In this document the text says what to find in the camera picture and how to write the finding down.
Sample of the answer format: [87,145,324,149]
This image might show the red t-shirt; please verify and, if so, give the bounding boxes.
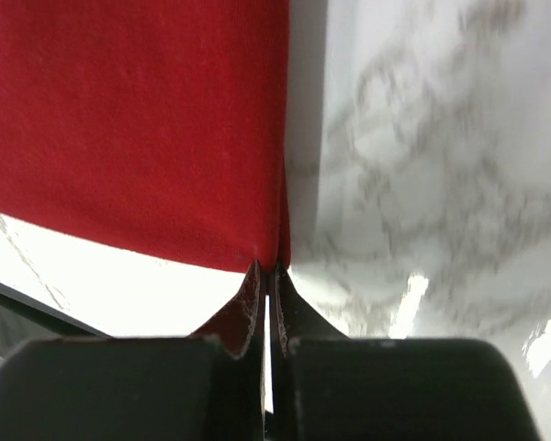
[0,1,290,272]

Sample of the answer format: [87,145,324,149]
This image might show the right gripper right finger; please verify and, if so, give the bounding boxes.
[270,266,535,440]

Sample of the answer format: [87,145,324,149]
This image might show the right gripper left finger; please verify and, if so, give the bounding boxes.
[0,264,265,440]

